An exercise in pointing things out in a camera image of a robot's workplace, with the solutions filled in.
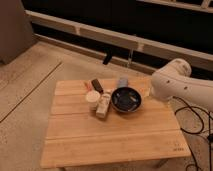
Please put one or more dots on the wooden slatted table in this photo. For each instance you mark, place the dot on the wooden slatted table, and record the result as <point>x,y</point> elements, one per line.
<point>76,138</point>

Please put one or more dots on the grey couch corner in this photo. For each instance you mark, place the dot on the grey couch corner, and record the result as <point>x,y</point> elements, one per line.
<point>16,33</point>

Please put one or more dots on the orange small stick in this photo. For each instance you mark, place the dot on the orange small stick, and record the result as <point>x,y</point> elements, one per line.
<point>87,85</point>

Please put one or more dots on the white paper cup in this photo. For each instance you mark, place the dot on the white paper cup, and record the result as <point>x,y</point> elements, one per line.
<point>92,97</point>

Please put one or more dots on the black table leg bracket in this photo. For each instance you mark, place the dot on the black table leg bracket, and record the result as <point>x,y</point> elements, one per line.
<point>108,57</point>

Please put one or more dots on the dark ceramic bowl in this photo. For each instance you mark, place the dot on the dark ceramic bowl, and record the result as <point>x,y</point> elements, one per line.
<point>126,99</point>

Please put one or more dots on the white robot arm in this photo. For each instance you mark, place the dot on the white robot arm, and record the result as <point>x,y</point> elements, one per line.
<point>173,80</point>

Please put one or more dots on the white rectangular bottle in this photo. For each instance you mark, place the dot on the white rectangular bottle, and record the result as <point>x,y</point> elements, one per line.
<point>103,104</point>

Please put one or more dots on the dark brown bar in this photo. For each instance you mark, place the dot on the dark brown bar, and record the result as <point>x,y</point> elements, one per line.
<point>97,86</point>

